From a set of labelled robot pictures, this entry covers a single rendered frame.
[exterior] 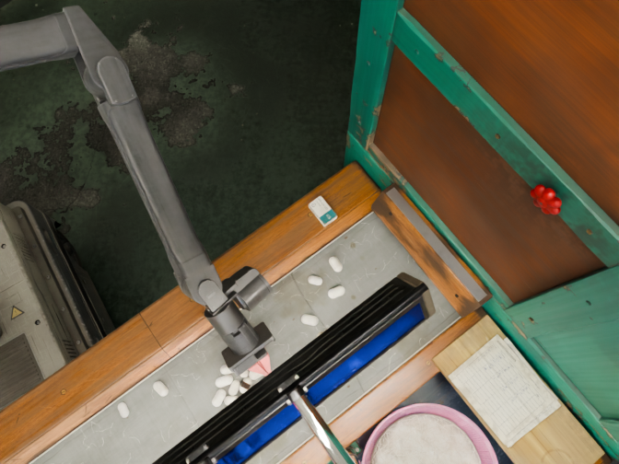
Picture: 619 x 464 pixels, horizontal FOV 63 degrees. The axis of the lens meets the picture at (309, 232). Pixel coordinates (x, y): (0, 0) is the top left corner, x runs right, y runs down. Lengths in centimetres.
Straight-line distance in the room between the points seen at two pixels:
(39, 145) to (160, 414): 147
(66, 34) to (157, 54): 152
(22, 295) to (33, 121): 100
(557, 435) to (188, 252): 78
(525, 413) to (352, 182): 59
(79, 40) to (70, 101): 153
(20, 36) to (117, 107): 15
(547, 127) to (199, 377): 81
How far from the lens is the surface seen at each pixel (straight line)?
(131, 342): 114
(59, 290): 168
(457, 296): 105
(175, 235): 88
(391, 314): 73
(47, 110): 240
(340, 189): 114
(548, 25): 58
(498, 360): 111
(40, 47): 86
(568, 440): 116
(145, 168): 86
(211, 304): 90
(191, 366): 112
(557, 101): 62
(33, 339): 156
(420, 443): 112
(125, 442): 116
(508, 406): 111
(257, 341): 98
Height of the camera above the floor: 183
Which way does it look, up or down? 73 degrees down
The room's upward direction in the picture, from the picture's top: 4 degrees counter-clockwise
